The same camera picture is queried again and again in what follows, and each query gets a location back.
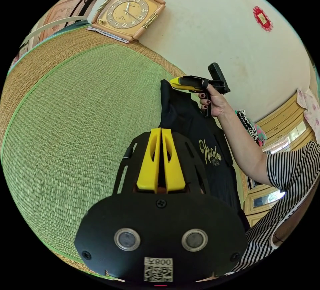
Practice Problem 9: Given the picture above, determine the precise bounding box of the framed embroidered picture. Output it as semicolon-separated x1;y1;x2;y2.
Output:
39;0;84;43

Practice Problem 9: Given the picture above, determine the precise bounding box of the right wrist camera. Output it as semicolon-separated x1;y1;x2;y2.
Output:
208;62;226;83

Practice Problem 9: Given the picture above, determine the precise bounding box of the person's right hand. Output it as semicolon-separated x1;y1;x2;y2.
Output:
199;85;232;118

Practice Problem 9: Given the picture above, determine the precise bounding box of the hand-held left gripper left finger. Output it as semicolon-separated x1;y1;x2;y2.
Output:
136;127;162;192

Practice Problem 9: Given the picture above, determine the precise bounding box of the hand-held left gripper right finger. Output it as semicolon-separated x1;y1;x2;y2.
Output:
161;128;186;193

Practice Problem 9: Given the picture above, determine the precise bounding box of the pink floral cloth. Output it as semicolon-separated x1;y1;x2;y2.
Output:
296;88;320;141

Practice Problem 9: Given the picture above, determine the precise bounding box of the yellow wooden cupboard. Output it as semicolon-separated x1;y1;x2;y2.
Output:
243;89;320;226

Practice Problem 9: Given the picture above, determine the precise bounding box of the bed with green woven mat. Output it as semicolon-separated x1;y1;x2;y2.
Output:
0;27;247;278

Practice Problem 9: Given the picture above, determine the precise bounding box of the black short sleeve shirt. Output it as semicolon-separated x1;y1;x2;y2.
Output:
159;79;251;232

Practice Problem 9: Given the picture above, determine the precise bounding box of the pile of clothes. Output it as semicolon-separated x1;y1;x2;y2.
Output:
235;109;267;148

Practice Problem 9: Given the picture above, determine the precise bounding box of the person's right forearm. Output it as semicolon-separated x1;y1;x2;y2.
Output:
217;104;273;186

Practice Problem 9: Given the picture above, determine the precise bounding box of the square tan wall clock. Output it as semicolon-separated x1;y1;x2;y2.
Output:
91;0;166;43

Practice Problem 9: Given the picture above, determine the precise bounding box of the red paper wall ornament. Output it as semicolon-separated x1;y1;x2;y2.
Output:
252;5;273;32

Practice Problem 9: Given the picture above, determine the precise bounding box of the stack of papers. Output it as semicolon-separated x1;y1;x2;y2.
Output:
86;25;131;44

